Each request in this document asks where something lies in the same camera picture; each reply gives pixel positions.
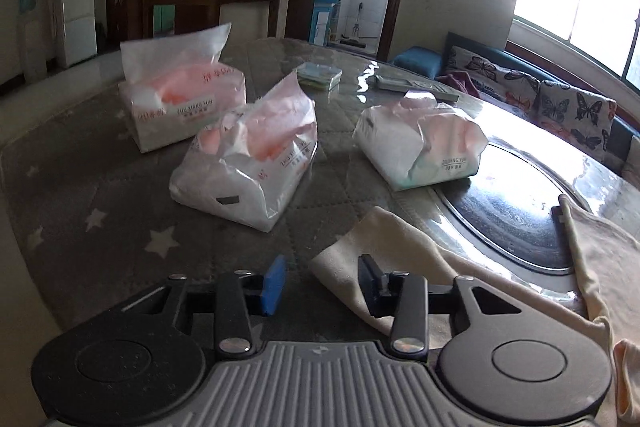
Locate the purple cloth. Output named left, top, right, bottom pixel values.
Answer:
left=435, top=69, right=483, bottom=100

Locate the light blue cabinet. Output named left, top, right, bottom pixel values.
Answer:
left=312, top=0, right=342, bottom=46

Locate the grey remote control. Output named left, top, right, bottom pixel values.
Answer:
left=375, top=74, right=461, bottom=104

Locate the large butterfly print pillow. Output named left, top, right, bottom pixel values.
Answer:
left=537, top=79, right=618, bottom=152

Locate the cream garment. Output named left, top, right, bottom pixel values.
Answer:
left=309, top=194, right=640, bottom=425

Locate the flat butterfly print pillow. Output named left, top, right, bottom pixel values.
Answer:
left=447, top=46, right=543, bottom=108

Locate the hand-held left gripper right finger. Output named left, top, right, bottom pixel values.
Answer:
left=357, top=254, right=530, bottom=357

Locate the blue corner sofa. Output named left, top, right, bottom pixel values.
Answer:
left=390, top=32, right=640, bottom=178

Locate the mop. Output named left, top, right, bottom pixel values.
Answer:
left=340, top=2, right=367, bottom=46

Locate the white tissue pack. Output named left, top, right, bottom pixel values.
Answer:
left=118, top=23, right=247, bottom=154
left=352, top=91, right=488, bottom=192
left=169, top=72, right=319, bottom=234

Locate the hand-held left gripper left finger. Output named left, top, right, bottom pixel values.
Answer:
left=120, top=254, right=288, bottom=358

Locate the built-in induction cooktop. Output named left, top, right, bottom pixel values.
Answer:
left=432, top=139, right=593, bottom=278

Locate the white refrigerator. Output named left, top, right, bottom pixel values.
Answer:
left=60, top=0, right=98, bottom=68

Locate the grey quilted star table cover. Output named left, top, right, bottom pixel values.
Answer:
left=0, top=37, right=640, bottom=358

